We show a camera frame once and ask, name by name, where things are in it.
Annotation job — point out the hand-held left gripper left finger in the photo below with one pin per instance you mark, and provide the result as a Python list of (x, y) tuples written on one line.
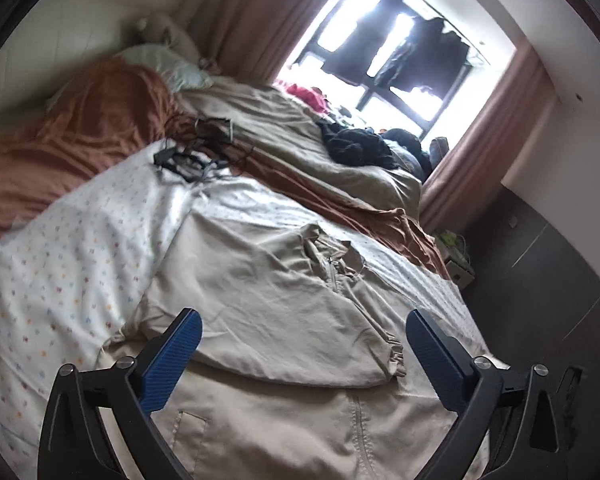
[(172, 360)]

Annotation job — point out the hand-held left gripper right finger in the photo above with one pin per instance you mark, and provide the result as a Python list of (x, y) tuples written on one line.
[(437, 350)]

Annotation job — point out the beige zip jacket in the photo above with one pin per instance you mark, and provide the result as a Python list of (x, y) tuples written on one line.
[(280, 310)]

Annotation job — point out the dark clothes pile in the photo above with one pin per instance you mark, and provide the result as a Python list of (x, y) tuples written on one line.
[(355, 145)]

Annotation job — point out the red clothes pile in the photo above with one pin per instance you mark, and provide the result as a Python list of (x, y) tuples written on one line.
[(300, 92)]

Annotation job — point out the white storage box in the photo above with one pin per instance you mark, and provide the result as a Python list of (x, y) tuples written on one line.
[(455, 265)]

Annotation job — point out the white dotted bedsheet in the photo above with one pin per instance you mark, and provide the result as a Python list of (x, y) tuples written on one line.
[(80, 260)]

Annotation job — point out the pink curtain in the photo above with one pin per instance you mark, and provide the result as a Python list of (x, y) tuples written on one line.
[(485, 135), (260, 20)]

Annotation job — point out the rust orange blanket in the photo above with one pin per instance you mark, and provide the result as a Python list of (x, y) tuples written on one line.
[(80, 125)]

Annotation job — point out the beige duvet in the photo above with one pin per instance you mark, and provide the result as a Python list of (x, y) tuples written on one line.
[(280, 130)]

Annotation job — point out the pale green pillow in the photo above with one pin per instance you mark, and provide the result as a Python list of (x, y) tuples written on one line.
[(175, 70)]

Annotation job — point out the dark hanging garment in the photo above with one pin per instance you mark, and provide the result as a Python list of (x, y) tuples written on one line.
[(435, 50), (380, 25)]

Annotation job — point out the cream plush toy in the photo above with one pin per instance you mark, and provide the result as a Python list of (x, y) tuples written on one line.
[(165, 30)]

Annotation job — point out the cream padded headboard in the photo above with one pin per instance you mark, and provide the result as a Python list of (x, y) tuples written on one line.
[(55, 50)]

